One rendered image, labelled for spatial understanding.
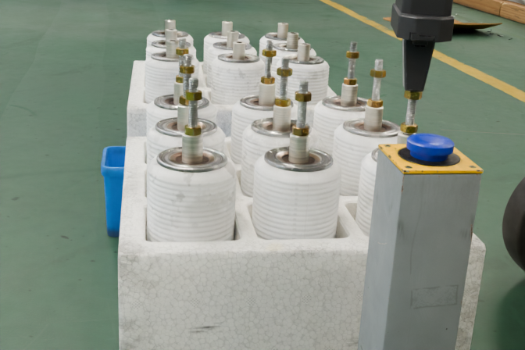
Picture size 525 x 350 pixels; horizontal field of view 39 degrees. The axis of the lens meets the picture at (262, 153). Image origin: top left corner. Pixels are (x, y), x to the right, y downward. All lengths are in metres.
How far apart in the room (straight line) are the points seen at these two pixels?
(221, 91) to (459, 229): 0.73
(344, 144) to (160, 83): 0.46
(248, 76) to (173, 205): 0.56
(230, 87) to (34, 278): 0.47
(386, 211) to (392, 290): 0.07
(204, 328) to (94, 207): 0.57
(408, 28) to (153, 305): 0.38
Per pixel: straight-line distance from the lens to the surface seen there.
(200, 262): 0.75
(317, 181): 0.77
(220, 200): 0.77
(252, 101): 1.03
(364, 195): 0.83
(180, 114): 0.89
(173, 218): 0.77
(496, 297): 1.12
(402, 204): 0.62
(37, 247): 1.19
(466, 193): 0.64
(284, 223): 0.78
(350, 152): 0.91
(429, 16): 0.75
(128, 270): 0.75
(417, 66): 0.80
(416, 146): 0.63
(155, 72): 1.29
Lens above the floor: 0.51
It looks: 19 degrees down
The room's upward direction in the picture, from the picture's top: 3 degrees clockwise
